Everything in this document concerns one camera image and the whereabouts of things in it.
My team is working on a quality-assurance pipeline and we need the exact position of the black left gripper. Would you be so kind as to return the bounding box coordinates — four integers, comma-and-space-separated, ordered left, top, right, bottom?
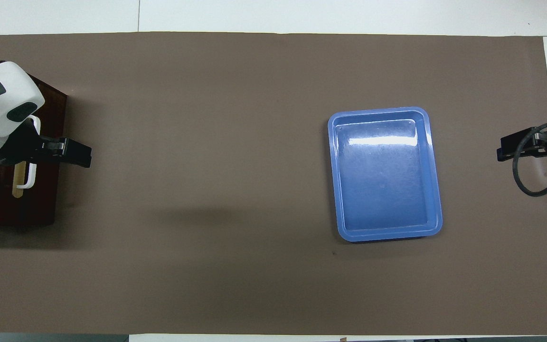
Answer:
0, 120, 93, 169

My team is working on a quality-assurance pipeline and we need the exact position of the white drawer handle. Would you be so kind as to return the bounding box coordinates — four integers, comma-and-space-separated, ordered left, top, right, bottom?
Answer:
16, 115, 42, 190

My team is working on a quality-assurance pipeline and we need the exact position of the blue plastic tray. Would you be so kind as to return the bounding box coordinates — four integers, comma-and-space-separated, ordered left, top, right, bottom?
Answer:
328, 106, 443, 243

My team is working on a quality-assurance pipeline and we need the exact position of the brown table mat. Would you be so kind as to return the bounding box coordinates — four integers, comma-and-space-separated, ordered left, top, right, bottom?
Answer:
0, 31, 547, 335

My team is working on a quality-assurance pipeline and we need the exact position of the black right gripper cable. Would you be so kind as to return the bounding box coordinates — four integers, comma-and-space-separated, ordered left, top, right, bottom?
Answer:
512, 121, 547, 198

